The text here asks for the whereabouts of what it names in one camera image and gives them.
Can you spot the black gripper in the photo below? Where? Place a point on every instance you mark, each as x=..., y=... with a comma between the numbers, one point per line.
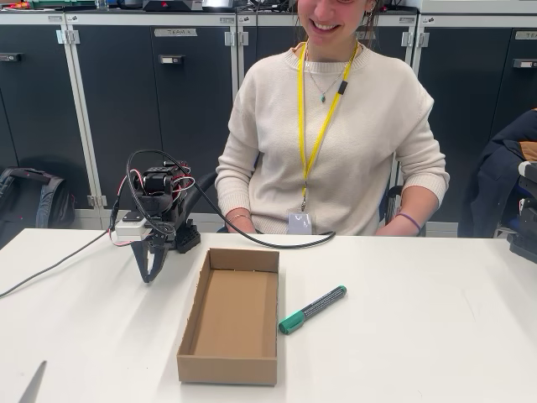
x=156, y=240

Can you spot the green marker pen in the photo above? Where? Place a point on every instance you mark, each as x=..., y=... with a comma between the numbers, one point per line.
x=312, y=310

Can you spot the person's left forearm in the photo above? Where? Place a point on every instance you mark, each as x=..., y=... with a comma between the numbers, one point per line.
x=423, y=197

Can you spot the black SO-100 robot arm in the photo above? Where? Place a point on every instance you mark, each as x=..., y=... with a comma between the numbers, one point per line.
x=153, y=180
x=524, y=243

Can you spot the person's right forearm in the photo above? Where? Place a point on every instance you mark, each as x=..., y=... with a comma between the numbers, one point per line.
x=230, y=193

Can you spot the person in cream sweater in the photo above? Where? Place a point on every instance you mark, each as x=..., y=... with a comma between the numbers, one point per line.
x=369, y=126

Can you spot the person's right hand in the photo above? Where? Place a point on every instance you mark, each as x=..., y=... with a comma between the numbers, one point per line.
x=245, y=226

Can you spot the person's left hand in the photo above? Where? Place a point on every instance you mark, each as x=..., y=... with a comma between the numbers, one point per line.
x=398, y=230

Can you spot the open brown cardboard box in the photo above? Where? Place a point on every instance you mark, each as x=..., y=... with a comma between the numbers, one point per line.
x=235, y=315

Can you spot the grey black backpack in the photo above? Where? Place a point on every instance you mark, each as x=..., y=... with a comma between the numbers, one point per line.
x=38, y=201

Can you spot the clear badge holder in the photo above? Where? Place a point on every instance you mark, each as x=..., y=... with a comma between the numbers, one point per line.
x=300, y=223

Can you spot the grey team label strip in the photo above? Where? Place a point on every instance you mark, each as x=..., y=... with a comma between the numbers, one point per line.
x=175, y=32
x=528, y=35

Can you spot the black device with red mark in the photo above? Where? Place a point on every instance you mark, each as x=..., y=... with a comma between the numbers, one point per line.
x=168, y=5

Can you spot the clear drinking glass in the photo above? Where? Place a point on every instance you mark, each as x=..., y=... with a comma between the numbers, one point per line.
x=102, y=4

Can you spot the purple wrist band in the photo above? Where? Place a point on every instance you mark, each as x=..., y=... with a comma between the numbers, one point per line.
x=413, y=220

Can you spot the green box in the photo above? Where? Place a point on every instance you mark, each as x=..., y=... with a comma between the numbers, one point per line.
x=63, y=3

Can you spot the dark navy jacket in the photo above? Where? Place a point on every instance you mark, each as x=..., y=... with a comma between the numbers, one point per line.
x=495, y=176

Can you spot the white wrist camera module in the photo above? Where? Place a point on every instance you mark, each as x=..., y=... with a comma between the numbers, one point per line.
x=128, y=230

